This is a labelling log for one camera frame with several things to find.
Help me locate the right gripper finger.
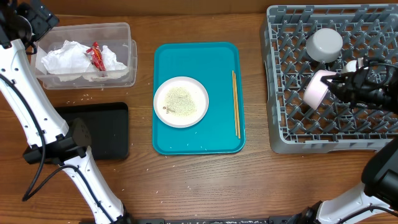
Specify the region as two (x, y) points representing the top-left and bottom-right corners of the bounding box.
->
(328, 84), (350, 103)
(320, 73), (351, 86)

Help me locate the white cup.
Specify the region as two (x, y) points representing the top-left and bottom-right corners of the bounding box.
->
(341, 58), (364, 73)

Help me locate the small pink plate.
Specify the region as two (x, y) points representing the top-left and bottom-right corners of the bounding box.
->
(303, 70), (336, 110)

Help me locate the grey bowl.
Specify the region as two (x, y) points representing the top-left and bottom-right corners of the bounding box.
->
(306, 28), (343, 63)

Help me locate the white napkin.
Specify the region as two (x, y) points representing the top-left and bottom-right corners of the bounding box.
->
(83, 45), (127, 82)
(41, 40), (91, 82)

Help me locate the red sauce packet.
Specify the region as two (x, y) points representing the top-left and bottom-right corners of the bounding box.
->
(85, 42), (106, 71)

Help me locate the wooden chopstick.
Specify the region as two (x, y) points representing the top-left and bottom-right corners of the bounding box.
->
(233, 71), (241, 139)
(231, 70), (238, 137)

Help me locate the large white plate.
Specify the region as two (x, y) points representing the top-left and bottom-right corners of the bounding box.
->
(153, 77), (210, 128)

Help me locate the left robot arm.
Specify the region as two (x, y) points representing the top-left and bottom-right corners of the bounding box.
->
(1, 1), (134, 223)

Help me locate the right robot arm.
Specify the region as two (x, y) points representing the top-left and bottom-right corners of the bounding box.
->
(288, 58), (397, 223)

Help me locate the grey dishwasher rack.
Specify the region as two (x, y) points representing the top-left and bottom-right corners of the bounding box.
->
(260, 3), (397, 154)

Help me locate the clear plastic bin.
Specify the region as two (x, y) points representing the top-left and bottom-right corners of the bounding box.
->
(30, 22), (137, 90)

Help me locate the teal serving tray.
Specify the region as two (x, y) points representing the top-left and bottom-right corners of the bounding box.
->
(152, 42), (246, 156)

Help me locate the black tray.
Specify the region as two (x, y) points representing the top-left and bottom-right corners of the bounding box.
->
(56, 102), (129, 160)

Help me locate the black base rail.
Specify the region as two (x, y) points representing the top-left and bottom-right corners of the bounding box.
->
(114, 216), (292, 224)

